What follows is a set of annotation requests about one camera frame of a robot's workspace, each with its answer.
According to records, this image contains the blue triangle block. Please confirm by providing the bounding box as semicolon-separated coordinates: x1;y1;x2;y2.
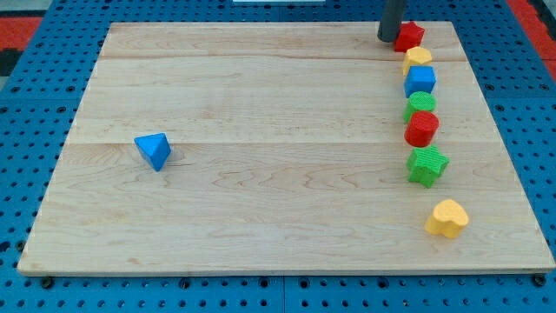
134;133;171;171

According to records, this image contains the light wooden board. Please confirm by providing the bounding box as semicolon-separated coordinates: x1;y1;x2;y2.
17;22;555;276

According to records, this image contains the green star block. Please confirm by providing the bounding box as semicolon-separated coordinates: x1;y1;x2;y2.
407;145;450;189

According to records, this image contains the red cylinder block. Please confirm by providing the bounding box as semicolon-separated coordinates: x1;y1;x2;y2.
404;111;440;148

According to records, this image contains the green cylinder block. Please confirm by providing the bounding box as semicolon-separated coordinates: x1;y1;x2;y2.
403;91;437;123

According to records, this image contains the blue cube block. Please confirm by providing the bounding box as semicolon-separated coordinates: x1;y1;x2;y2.
404;65;437;97

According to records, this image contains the yellow hexagon block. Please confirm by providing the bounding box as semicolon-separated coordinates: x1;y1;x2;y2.
402;46;433;76

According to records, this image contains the red star block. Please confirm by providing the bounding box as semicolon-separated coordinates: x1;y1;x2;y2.
394;21;426;52

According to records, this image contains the yellow heart block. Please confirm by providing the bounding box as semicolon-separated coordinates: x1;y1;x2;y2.
425;199;470;239

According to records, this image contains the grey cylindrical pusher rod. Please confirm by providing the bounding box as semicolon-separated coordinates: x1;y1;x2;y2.
377;0;407;43

